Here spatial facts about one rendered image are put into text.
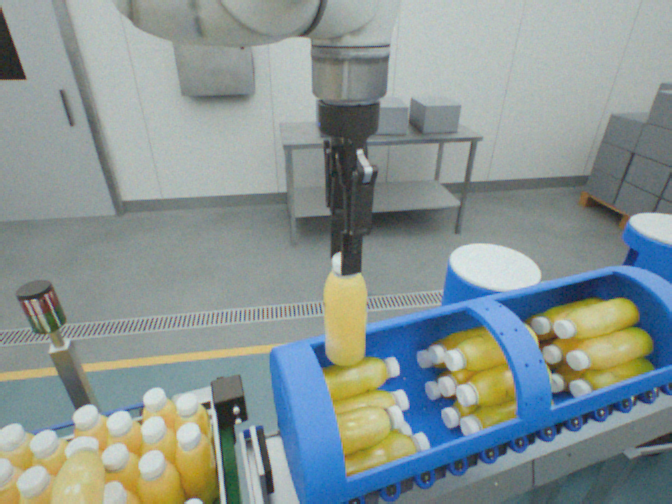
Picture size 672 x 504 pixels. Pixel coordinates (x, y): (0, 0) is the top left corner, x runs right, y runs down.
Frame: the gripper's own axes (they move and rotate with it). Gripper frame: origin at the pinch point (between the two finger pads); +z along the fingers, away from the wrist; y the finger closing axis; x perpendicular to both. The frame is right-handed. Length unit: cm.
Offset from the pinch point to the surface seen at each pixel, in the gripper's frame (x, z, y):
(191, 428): 27.3, 36.5, 5.6
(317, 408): 6.9, 24.3, -7.0
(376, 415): -4.4, 32.8, -5.5
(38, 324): 55, 27, 33
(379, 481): -1.4, 37.5, -13.8
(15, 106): 153, 39, 370
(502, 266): -70, 42, 38
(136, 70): 53, 13, 355
